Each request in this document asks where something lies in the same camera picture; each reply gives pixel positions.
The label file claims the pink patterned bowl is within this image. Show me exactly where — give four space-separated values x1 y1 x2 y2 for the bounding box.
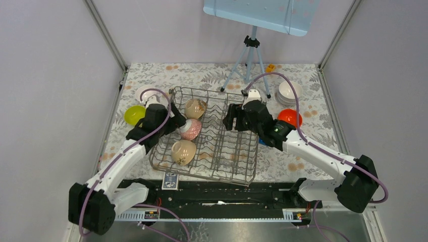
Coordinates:
179 118 202 141

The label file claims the beige patterned bowl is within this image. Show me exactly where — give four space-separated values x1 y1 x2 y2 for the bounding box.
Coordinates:
171 140 196 166
185 98 207 119

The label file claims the yellow-green bowl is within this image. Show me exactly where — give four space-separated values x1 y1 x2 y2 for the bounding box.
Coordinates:
124 105 146 126

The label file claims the grey wire dish rack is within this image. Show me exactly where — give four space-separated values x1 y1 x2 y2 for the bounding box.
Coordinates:
149 87 258 186

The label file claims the orange bowl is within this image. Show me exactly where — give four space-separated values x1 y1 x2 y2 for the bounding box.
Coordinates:
277 108 303 127

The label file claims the white ribbed bowl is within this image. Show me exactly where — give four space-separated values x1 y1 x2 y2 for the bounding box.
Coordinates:
276 94 296 106
278 81 303 102

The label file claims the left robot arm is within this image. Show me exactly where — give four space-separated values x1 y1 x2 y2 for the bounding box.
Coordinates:
68 103 186 235

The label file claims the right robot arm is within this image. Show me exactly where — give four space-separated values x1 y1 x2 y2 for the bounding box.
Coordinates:
223 100 380 213

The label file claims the floral tablecloth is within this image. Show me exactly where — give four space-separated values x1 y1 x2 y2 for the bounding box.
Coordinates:
100 63 338 182

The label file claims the light blue tripod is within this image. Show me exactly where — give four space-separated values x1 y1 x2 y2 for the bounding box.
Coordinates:
220 26 265 92

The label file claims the orange toy block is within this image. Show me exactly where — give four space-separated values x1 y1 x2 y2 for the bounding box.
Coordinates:
265 64 276 73

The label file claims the blue playing card box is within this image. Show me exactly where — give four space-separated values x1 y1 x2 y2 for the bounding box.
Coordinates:
161 172 179 191

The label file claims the light blue board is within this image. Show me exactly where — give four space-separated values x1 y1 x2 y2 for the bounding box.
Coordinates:
203 0 319 37

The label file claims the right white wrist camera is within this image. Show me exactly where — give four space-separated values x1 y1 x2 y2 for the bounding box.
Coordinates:
241 89 262 104

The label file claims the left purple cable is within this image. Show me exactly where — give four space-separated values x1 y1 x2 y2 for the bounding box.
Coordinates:
78 88 173 238

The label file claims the purple cable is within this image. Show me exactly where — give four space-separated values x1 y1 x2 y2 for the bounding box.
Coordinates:
78 88 173 238
242 72 389 204

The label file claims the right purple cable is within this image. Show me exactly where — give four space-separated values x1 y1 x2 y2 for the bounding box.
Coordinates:
242 72 389 204

